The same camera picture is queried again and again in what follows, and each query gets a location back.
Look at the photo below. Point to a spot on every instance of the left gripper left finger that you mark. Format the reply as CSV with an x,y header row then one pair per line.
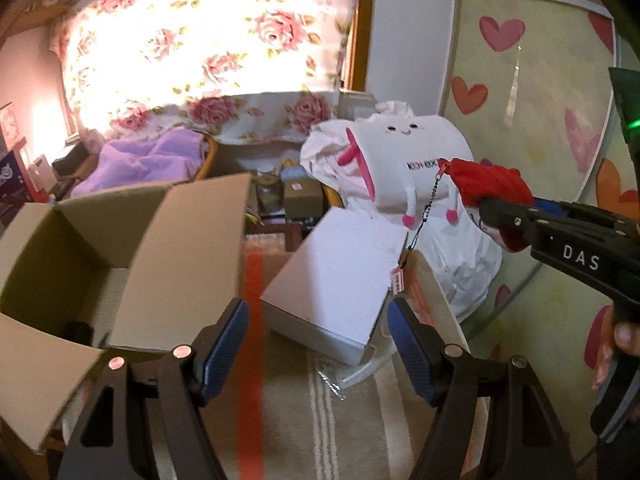
x,y
112,437

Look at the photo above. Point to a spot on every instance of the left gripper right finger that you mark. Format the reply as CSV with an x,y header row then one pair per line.
x,y
493,420

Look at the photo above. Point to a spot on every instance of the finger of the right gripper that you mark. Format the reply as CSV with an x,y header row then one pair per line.
x,y
505,214
543,204

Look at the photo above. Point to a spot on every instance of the red knitted keychain pouch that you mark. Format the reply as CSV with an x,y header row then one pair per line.
x,y
479,186

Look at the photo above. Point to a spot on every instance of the clear plastic bag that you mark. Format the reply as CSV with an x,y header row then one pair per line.
x,y
339,377

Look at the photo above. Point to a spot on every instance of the white rectangular box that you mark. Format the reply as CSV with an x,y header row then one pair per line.
x,y
329,294

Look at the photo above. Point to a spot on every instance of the right hand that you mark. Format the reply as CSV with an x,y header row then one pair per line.
x,y
615,335

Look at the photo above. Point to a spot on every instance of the white cloth bag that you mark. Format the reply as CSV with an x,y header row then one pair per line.
x,y
464,260

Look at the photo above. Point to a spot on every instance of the white Kotex plush toy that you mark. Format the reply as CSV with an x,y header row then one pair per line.
x,y
398,159

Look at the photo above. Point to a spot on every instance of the heart patterned green mat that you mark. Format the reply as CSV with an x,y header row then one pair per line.
x,y
528,86

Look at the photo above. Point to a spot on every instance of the brown cardboard box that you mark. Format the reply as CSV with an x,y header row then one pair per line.
x,y
142,268

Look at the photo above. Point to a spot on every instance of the striped beige table cloth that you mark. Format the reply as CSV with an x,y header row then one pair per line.
x,y
276,420

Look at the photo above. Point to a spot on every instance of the wooden rattan chair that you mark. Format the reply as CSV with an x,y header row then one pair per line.
x,y
209,150

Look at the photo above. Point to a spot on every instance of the purple blanket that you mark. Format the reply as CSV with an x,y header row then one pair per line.
x,y
175,156

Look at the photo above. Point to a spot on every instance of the floral rose curtain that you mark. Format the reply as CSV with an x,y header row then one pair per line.
x,y
243,71

